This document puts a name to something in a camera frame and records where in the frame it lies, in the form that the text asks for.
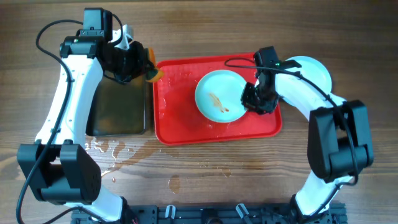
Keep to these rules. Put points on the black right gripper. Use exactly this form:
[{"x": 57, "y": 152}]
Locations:
[{"x": 247, "y": 97}]

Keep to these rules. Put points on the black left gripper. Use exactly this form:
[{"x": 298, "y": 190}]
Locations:
[{"x": 142, "y": 62}]

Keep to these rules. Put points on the orange green sponge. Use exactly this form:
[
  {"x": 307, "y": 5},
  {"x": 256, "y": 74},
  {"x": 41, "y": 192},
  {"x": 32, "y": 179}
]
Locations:
[{"x": 153, "y": 73}]

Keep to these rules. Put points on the light blue plate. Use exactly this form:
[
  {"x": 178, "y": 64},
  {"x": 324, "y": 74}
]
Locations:
[
  {"x": 218, "y": 96},
  {"x": 313, "y": 70}
]

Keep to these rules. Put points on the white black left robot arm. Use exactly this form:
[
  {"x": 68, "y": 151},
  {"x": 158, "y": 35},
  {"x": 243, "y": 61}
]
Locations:
[{"x": 56, "y": 166}]

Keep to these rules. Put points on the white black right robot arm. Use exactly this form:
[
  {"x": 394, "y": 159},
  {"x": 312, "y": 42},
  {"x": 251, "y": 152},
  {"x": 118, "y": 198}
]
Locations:
[{"x": 339, "y": 142}]

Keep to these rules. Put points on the black water tray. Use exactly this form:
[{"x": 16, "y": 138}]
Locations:
[{"x": 118, "y": 109}]

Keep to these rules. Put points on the red plastic tray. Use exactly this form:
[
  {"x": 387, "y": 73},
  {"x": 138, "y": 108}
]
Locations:
[{"x": 177, "y": 119}]

